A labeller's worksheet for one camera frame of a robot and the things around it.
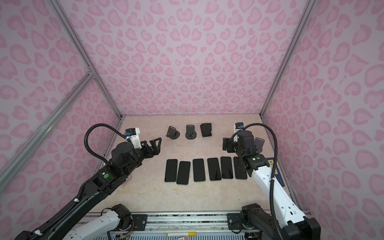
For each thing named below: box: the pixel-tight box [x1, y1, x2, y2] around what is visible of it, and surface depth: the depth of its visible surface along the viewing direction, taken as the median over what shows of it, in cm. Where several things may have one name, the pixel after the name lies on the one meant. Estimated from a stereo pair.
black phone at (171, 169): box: [164, 159, 178, 182], surface depth 92 cm
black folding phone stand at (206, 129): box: [200, 123, 212, 137], surface depth 108 cm
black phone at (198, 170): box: [192, 158, 206, 182], surface depth 92 cm
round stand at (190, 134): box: [185, 124, 197, 140], surface depth 106 cm
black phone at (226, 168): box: [220, 156, 234, 179], surface depth 97 cm
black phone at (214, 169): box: [207, 157, 222, 181], surface depth 95 cm
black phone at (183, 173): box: [176, 161, 191, 185], surface depth 91 cm
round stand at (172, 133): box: [165, 126, 180, 140], surface depth 106 cm
